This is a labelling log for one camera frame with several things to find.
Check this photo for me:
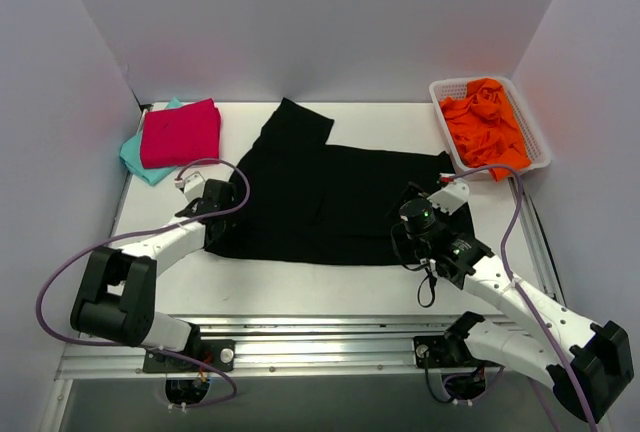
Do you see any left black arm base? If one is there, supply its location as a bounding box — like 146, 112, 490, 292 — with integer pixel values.
142, 339, 238, 408

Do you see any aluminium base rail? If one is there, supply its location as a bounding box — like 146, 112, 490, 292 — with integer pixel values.
53, 314, 599, 381

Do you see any white plastic basket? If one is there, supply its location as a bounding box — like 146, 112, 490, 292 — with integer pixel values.
429, 76, 551, 174

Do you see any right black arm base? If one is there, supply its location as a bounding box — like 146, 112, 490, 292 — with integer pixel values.
413, 335, 504, 407

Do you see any folded teal t-shirt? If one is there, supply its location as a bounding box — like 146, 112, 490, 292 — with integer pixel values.
119, 124, 176, 186

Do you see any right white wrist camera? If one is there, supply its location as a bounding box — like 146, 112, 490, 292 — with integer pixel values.
427, 174, 470, 215

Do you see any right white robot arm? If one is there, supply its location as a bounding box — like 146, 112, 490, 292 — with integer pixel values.
392, 195, 634, 423

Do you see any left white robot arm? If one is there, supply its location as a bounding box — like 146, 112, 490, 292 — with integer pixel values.
70, 179, 236, 371

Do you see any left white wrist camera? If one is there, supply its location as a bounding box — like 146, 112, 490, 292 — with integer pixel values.
174, 172, 206, 202

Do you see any crumpled orange t-shirt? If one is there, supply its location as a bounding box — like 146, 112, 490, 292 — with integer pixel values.
439, 78, 531, 170

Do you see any folded pink t-shirt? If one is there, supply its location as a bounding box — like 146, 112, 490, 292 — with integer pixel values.
140, 99, 222, 168

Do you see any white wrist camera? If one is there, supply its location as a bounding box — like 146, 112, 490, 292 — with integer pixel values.
427, 174, 470, 215
174, 172, 206, 202

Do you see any black t-shirt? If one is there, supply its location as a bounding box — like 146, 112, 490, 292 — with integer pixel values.
206, 99, 453, 266

